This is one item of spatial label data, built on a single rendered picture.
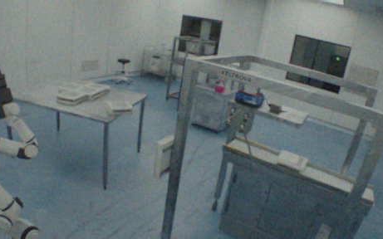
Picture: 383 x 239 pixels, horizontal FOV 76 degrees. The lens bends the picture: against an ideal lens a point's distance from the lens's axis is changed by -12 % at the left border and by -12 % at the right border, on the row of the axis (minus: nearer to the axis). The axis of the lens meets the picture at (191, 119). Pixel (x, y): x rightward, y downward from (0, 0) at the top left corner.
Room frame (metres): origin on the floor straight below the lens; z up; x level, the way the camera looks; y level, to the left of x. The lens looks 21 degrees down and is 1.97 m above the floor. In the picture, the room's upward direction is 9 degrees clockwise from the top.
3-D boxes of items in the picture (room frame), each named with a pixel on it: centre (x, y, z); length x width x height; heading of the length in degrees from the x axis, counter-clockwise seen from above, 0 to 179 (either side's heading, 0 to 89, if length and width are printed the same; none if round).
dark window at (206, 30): (8.21, 0.15, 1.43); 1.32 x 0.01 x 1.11; 62
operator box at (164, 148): (1.65, 0.13, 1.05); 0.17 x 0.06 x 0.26; 151
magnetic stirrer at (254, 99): (2.26, -0.45, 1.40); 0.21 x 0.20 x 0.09; 151
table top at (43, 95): (3.16, 1.46, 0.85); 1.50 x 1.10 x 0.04; 81
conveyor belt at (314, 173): (2.02, -0.96, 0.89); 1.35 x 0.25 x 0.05; 61
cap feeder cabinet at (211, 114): (5.03, -0.38, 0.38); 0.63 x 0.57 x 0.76; 62
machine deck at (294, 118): (2.21, -0.64, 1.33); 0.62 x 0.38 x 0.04; 61
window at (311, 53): (6.62, -2.82, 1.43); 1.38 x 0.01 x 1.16; 62
